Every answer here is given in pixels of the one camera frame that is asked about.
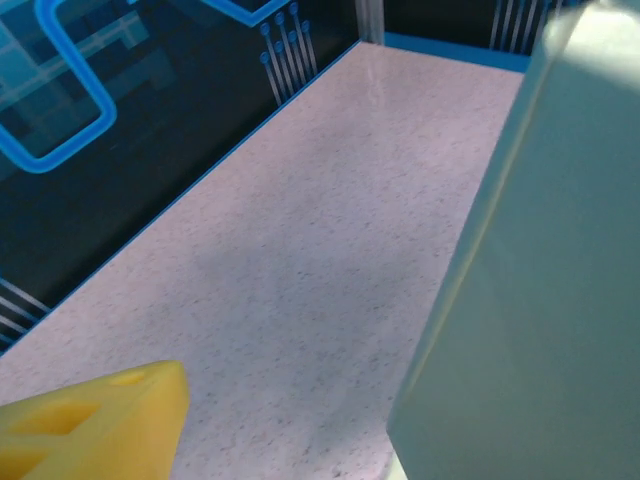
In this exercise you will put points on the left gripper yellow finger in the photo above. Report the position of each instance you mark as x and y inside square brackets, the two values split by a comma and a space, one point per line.
[95, 430]

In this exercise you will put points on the light green paper box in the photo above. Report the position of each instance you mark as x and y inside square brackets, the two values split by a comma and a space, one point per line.
[540, 300]

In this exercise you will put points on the aluminium frame post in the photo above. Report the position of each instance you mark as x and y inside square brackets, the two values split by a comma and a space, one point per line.
[369, 20]

